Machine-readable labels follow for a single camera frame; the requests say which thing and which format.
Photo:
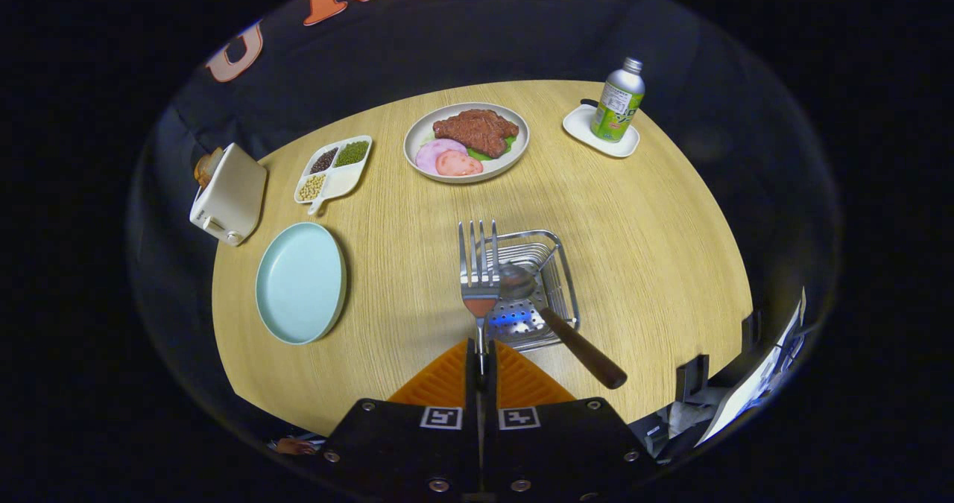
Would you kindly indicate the cream white toaster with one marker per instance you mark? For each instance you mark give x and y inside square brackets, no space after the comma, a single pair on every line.
[231,190]

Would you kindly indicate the green lettuce leaf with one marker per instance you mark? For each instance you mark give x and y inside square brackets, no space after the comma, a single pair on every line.
[488,156]

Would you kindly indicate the green label drink bottle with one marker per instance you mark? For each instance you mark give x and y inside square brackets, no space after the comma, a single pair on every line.
[617,108]

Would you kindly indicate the white divided snack tray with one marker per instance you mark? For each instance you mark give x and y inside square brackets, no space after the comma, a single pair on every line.
[344,181]

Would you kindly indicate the beige round dinner plate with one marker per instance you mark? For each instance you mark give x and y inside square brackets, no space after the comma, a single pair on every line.
[417,134]

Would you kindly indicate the pile of dark brown beans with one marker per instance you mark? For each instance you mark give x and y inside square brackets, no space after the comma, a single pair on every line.
[323,160]

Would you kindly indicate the black bracket stand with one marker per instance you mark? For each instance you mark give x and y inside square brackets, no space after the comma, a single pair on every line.
[693,376]

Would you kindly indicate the toasted bread slice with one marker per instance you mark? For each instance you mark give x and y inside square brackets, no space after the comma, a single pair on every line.
[203,171]
[215,159]

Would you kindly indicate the brown steak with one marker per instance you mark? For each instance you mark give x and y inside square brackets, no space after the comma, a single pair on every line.
[477,130]

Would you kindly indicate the perforated metal basket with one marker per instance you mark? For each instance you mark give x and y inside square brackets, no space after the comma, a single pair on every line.
[555,264]

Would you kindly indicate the pale pink ham slice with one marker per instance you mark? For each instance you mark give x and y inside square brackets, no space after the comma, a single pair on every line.
[432,153]

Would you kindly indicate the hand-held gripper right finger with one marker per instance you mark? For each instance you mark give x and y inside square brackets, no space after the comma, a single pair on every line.
[493,384]

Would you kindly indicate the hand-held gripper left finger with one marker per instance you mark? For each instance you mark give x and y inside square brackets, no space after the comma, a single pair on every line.
[469,384]

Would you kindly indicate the dark pink ham slice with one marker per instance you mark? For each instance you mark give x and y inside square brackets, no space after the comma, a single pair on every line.
[458,165]

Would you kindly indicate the pile of yellow soybeans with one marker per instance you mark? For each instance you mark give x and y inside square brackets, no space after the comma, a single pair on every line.
[311,187]

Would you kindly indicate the light blue round plate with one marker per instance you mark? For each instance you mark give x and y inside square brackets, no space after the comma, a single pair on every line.
[298,283]

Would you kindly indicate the pile of green beans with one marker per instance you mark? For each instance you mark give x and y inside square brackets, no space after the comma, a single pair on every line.
[352,153]

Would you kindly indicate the white square coaster dish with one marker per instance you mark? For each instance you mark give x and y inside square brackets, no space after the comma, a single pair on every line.
[577,127]

